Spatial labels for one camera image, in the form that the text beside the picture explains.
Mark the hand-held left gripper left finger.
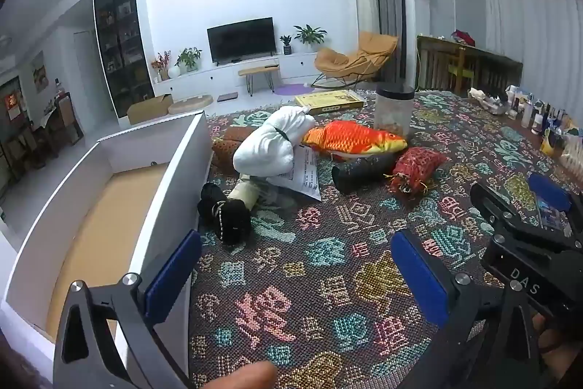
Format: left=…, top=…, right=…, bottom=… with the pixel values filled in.
left=52, top=229, right=203, bottom=389

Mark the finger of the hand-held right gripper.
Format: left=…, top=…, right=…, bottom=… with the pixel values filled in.
left=469, top=182, right=525, bottom=236
left=527, top=171, right=574, bottom=231

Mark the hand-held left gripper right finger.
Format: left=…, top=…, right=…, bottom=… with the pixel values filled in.
left=390, top=229, right=547, bottom=389

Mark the black knitted roll with chain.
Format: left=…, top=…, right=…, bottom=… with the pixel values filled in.
left=197, top=183, right=252, bottom=245

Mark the red mesh pouch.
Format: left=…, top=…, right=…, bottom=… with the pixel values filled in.
left=387, top=147, right=448, bottom=195

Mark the white storage box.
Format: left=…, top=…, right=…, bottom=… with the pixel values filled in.
left=4, top=110, right=215, bottom=389

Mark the beige cloth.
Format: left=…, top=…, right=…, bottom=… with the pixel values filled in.
left=225, top=175, right=274, bottom=213

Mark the black cloth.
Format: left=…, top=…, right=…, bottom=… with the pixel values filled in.
left=331, top=155, right=398, bottom=194

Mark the brown knitted roll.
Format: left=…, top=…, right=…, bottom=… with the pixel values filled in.
left=211, top=139, right=242, bottom=171

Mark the clear plastic bag with sheet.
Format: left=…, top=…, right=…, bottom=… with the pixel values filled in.
left=253, top=145, right=322, bottom=210

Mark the orange fish plush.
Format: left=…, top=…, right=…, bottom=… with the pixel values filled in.
left=301, top=120, right=407, bottom=156

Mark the white cloth bundle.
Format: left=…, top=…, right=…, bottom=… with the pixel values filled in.
left=232, top=105, right=316, bottom=179

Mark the person's right hand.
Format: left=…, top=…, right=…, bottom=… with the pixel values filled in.
left=531, top=314, right=583, bottom=376

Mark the person's left hand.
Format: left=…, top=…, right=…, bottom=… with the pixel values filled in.
left=212, top=361, right=277, bottom=389

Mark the row of small bottles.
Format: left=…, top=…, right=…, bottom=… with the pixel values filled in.
left=505, top=85, right=583, bottom=171

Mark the patterned woven tablecloth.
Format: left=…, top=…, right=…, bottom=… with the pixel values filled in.
left=189, top=90, right=583, bottom=389

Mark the small white object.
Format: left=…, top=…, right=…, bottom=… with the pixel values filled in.
left=469, top=87, right=508, bottom=114

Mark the clear plastic jar black lid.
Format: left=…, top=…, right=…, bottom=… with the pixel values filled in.
left=374, top=83, right=416, bottom=140

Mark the cardboard box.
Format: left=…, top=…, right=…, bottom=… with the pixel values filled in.
left=126, top=94, right=175, bottom=125

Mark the beige round floor cushion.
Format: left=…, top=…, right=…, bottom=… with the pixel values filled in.
left=168, top=94, right=215, bottom=115

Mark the white sheer curtain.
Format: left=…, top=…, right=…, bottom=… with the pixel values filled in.
left=483, top=0, right=583, bottom=98

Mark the yellow flat box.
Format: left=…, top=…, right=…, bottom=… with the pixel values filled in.
left=294, top=90, right=367, bottom=114

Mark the white television cabinet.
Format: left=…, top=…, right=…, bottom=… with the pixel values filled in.
left=152, top=52, right=320, bottom=98

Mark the red flower bouquet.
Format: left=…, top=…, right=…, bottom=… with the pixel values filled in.
left=151, top=50, right=171, bottom=81

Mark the orange lounge chair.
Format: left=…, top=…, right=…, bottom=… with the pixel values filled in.
left=313, top=31, right=399, bottom=90

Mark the bushy green potted plant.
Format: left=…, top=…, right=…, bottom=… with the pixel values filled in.
left=175, top=47, right=202, bottom=73

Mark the wooden bench with metal legs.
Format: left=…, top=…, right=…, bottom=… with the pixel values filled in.
left=238, top=65, right=281, bottom=94

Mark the purple round mat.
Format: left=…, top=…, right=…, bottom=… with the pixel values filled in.
left=274, top=83, right=315, bottom=96

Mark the dark glass display cabinet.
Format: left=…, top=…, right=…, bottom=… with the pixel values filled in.
left=93, top=0, right=156, bottom=118

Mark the black flat television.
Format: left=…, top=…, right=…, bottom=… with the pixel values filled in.
left=207, top=17, right=277, bottom=64

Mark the covered standing air conditioner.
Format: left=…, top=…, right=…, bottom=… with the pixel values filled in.
left=345, top=0, right=381, bottom=48

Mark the broad leaf potted plant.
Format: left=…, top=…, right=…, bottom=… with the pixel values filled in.
left=293, top=24, right=328, bottom=50

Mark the framed wall picture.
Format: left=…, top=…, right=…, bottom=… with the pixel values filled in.
left=31, top=51, right=50, bottom=93

